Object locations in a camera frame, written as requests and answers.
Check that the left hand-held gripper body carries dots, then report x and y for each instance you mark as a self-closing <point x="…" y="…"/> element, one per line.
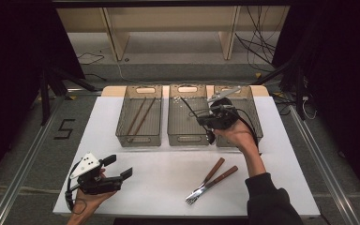
<point x="98" y="184"/>

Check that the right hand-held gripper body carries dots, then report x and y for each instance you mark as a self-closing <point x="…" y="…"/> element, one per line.
<point x="223" y="115"/>

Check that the metal spoon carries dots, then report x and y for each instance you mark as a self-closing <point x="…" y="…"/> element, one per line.
<point x="211" y="137"/>

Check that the smoky clear plastic bin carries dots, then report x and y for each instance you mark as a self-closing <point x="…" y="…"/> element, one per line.
<point x="140" y="118"/>
<point x="250" y="106"/>
<point x="184" y="122"/>

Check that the person's left hand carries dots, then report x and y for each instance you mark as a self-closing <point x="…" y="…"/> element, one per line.
<point x="89" y="201"/>

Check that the person's right hand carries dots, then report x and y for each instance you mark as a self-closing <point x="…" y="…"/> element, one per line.
<point x="239" y="136"/>

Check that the white table sheet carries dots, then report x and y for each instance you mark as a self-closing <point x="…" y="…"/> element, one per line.
<point x="156" y="175"/>

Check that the black metal stand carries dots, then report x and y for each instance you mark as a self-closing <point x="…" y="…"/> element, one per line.
<point x="299" y="93"/>
<point x="45" y="100"/>

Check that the beige wooden furniture leg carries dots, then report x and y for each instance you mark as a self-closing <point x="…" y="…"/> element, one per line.
<point x="229" y="34"/>
<point x="117" y="37"/>

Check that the black curtain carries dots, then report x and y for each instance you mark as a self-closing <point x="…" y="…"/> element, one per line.
<point x="12" y="62"/>
<point x="340" y="62"/>

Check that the aluminium floor rail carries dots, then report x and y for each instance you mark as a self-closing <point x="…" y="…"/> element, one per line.
<point x="325" y="168"/>
<point x="22" y="175"/>

